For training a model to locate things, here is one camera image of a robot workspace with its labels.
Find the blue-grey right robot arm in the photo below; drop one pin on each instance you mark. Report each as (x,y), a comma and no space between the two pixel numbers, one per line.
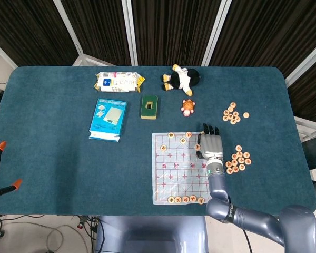
(252,218)

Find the blue kitchen scale box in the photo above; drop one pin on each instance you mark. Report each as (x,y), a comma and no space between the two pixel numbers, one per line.
(108,118)

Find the blank face wooden xiangqi piece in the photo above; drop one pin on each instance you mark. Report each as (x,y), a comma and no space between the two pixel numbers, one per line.
(246,115)

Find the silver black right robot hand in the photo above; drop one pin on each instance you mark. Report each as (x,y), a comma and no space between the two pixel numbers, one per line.
(212,146)

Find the white tissue pack yellow ends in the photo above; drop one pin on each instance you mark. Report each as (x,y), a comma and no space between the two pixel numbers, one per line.
(118,82)

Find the teal felt table cover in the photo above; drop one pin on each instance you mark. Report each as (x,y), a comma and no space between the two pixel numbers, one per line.
(68,163)

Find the black white plush toy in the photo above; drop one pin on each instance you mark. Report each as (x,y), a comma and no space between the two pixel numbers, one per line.
(180,79)

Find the pink orange turtle toy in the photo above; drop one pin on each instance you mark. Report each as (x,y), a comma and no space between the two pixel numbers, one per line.
(187,106)

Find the translucent plastic xiangqi board sheet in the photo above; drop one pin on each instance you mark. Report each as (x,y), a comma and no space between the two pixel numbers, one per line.
(173,179)

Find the dark ribbed partition panel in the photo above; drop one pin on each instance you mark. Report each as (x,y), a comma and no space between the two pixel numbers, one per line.
(171,26)
(266,26)
(102,26)
(29,26)
(310,92)

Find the wooden xiangqi piece red character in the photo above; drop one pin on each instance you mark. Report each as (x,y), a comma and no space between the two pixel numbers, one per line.
(246,154)
(238,148)
(235,169)
(229,170)
(192,198)
(234,162)
(240,160)
(239,154)
(233,157)
(178,199)
(248,160)
(185,199)
(197,146)
(242,166)
(228,164)

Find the yellow sponge green scouring pad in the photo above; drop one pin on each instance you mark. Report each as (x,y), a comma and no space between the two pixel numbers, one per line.
(144,108)

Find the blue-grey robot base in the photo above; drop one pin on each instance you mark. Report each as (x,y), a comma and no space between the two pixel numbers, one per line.
(147,232)

